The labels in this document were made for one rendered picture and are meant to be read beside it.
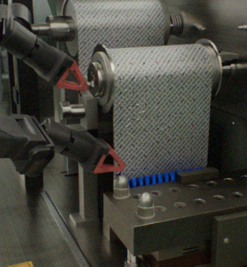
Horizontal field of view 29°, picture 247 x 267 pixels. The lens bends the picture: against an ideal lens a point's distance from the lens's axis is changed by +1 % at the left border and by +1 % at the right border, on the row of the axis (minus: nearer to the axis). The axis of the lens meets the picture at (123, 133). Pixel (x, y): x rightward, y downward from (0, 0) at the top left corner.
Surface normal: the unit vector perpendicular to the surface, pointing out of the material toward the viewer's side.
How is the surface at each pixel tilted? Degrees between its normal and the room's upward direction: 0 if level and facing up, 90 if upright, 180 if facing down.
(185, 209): 0
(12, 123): 41
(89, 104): 90
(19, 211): 0
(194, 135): 90
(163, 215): 0
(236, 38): 90
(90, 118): 90
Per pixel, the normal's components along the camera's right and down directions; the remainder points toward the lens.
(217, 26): -0.92, 0.11
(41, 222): 0.00, -0.95
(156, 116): 0.38, 0.28
